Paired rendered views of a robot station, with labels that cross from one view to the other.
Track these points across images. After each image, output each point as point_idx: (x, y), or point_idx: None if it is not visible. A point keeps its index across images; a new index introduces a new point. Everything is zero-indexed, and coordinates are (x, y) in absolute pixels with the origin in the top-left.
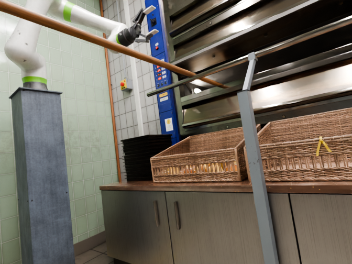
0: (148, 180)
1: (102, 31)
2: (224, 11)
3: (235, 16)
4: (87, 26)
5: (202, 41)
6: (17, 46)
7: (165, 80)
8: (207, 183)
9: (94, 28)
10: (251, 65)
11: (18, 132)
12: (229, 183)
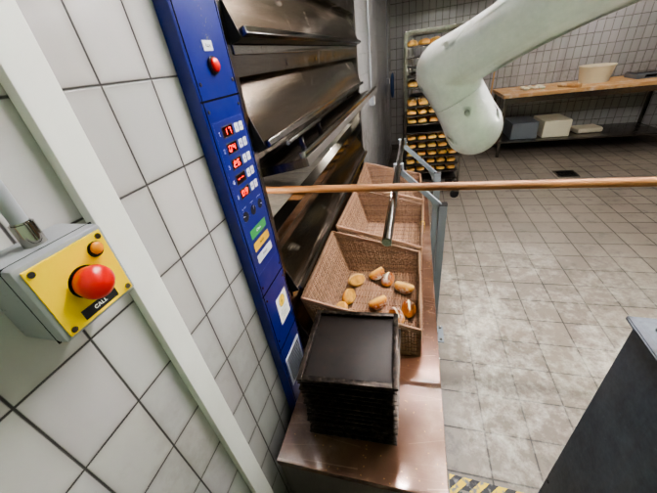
0: (400, 380)
1: (507, 63)
2: (296, 52)
3: (295, 67)
4: (576, 27)
5: (282, 98)
6: None
7: (258, 197)
8: (423, 293)
9: (546, 43)
10: (411, 176)
11: None
12: (424, 279)
